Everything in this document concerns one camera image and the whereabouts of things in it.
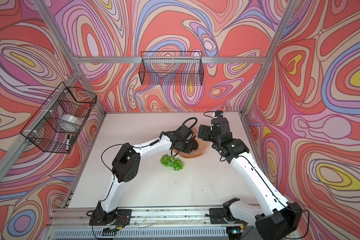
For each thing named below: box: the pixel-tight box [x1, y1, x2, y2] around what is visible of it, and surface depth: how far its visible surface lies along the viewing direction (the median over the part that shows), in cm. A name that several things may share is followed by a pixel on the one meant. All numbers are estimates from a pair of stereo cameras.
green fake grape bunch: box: [160, 154, 184, 171], surface depth 90 cm
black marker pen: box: [66, 134, 70, 151], surface depth 74 cm
